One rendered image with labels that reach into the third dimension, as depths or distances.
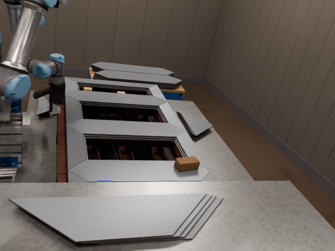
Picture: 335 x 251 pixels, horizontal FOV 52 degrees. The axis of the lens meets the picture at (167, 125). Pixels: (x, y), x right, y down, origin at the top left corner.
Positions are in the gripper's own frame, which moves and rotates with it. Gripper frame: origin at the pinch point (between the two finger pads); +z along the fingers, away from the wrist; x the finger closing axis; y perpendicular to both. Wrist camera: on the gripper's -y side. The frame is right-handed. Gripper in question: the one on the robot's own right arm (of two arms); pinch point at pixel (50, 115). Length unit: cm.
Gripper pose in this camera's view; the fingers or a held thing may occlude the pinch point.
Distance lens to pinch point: 206.2
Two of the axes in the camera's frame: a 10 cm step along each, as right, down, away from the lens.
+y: 9.5, 0.4, 3.2
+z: -1.9, 8.8, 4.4
